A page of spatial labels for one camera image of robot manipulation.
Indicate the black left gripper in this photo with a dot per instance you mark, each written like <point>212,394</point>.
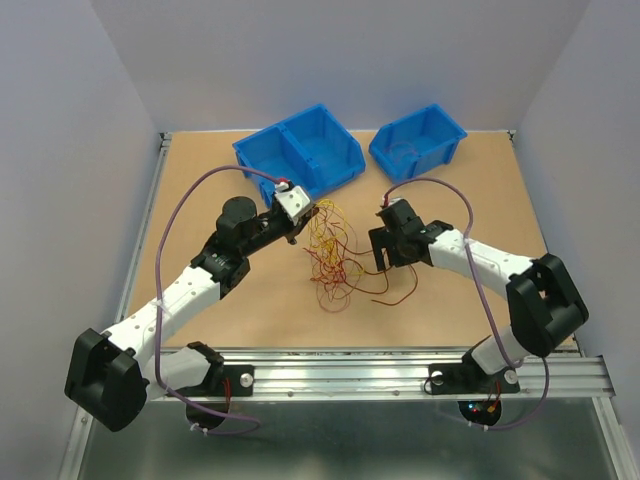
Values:
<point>312,212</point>

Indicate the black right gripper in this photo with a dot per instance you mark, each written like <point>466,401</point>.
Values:
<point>380,238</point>

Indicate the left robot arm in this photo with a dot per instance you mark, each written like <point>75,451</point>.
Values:
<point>114,373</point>

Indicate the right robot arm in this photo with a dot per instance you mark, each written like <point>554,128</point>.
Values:
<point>545,307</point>

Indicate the blue bin middle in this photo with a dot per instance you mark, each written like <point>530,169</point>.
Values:
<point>330,157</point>

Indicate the blue bin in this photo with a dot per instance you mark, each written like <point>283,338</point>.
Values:
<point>330,157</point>
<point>416,143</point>

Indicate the blue bin right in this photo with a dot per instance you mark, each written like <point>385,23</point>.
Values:
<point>416,143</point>

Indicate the metal sheet front panel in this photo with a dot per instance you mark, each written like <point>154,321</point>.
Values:
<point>353,440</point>

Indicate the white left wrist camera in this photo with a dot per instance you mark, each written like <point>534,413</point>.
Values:
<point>293,199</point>

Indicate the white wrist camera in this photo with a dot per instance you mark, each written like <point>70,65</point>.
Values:
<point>293,199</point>
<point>389,199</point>

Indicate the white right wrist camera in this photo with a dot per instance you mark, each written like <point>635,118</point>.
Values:
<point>389,199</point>

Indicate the aluminium front rail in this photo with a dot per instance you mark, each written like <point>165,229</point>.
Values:
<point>368,375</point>

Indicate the aluminium rail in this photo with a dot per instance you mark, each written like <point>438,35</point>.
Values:
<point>123,311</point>
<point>368,375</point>

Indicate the aluminium left side rail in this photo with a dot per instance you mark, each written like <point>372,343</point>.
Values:
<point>123,311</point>

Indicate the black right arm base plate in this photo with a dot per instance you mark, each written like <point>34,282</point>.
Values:
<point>463,379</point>

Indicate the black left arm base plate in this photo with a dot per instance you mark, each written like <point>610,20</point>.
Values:
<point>229,380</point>

